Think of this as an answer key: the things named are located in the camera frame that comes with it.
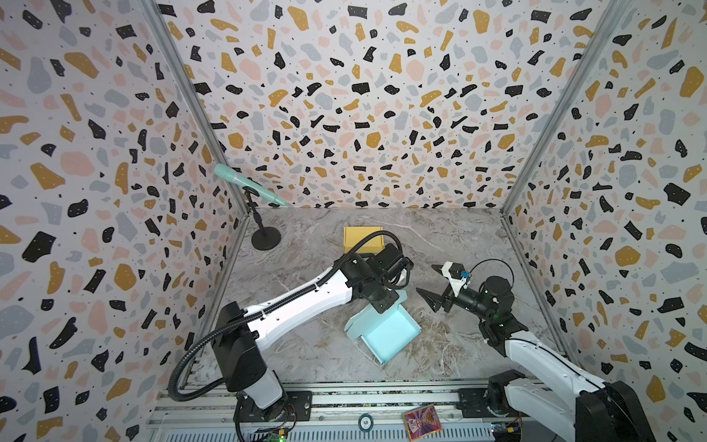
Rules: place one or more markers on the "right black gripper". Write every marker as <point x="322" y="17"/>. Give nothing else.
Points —
<point x="450" y="298"/>

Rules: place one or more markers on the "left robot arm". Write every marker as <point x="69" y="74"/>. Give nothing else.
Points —
<point x="258" y="327"/>

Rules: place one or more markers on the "light blue paper box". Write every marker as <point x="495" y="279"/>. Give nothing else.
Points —
<point x="385" y="334"/>

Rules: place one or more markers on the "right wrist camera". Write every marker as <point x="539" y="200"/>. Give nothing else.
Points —
<point x="457" y="280"/>

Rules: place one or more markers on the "yellow paper box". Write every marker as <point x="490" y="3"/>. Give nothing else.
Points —
<point x="353" y="235"/>

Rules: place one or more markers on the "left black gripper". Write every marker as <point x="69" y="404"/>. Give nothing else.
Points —
<point x="384" y="298"/>

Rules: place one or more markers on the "mint green microphone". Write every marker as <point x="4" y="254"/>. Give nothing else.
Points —
<point x="229" y="175"/>

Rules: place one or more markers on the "colourful card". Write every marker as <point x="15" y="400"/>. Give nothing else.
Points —
<point x="421" y="422"/>

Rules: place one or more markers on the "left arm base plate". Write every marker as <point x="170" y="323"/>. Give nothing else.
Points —
<point x="295" y="406"/>

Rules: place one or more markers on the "black microphone stand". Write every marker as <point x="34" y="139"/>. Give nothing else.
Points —
<point x="263" y="238"/>

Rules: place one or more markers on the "round teal sticker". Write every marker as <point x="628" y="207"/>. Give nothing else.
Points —
<point x="365" y="423"/>

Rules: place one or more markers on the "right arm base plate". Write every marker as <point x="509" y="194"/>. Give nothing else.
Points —
<point x="475" y="403"/>

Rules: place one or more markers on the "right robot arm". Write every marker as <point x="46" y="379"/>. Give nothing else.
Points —
<point x="566" y="399"/>

